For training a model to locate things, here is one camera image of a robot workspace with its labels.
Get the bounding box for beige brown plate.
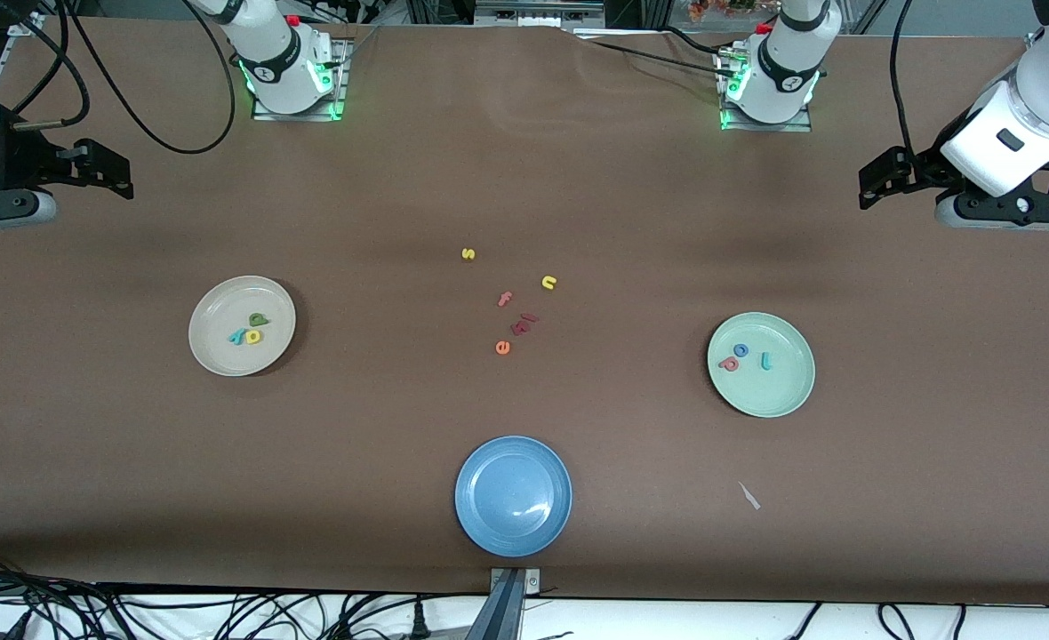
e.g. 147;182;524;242
188;276;297;377

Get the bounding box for black table cable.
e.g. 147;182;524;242
578;25;748;81

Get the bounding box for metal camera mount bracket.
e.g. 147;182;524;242
465;567;543;640

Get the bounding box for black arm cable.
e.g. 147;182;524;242
889;0;925;161
9;0;237;156

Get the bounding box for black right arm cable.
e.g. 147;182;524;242
9;0;237;156

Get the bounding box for light green plate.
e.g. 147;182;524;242
707;312;816;419

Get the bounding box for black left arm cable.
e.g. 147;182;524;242
889;0;925;161

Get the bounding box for brown table cover sheet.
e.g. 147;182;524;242
0;16;1049;607

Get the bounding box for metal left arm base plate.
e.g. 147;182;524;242
720;49;813;132

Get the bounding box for blue plate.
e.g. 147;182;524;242
454;436;573;558

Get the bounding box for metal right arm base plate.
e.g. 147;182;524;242
252;40;348;123

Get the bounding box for orange artificial flowers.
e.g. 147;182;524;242
689;0;779;22

